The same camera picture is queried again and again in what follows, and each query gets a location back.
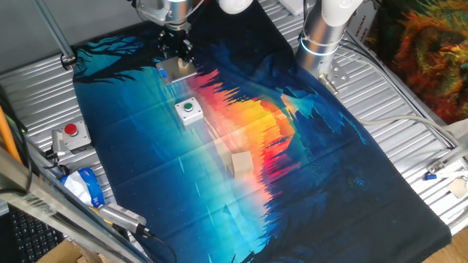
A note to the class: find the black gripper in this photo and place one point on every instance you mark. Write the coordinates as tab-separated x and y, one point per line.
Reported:
174	40

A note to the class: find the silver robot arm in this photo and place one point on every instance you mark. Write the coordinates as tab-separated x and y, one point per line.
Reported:
321	33

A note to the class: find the silver digital scale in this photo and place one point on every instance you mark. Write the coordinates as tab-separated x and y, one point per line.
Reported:
172	73

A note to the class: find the white box green button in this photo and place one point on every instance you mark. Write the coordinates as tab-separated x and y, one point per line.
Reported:
188	111

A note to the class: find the tiny wooden block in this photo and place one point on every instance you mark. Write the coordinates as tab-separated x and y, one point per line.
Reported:
281	115

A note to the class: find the printed sunset forest cloth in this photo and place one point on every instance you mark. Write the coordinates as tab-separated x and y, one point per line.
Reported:
204	175

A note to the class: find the large wooden block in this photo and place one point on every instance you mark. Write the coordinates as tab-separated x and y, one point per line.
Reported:
242	164

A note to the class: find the grey metal pole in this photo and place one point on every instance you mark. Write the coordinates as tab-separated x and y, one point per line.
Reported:
55	33

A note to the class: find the grey box red button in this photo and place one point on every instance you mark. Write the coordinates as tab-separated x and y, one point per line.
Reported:
75	135

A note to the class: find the blue tissue pack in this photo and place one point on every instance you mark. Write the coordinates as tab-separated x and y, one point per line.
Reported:
82	186

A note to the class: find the orange pole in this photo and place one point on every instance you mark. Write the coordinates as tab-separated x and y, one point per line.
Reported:
8	135

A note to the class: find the cardboard box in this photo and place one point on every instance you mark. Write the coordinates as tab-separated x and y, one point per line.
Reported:
69	254

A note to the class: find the black keyboard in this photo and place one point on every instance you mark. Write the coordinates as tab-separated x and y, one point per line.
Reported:
33	233

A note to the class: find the colourful orange green cloth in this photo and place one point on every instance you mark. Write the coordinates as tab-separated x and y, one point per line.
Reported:
424	55

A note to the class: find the small blue connector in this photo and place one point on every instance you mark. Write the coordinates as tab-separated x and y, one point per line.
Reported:
430	177

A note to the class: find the white paper tag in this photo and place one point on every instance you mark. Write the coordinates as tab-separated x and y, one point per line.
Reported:
459	188

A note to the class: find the wrist camera on silver bracket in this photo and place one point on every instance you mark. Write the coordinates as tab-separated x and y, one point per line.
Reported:
150	14

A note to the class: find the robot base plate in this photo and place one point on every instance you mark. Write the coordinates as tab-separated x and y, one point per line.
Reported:
334	76

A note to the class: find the silver camera device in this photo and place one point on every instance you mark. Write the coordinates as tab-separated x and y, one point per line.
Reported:
122	217

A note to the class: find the aluminium frame beam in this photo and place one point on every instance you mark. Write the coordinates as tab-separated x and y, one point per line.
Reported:
55	204

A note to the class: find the small metal bracket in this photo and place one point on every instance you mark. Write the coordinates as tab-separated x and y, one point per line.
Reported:
436	167

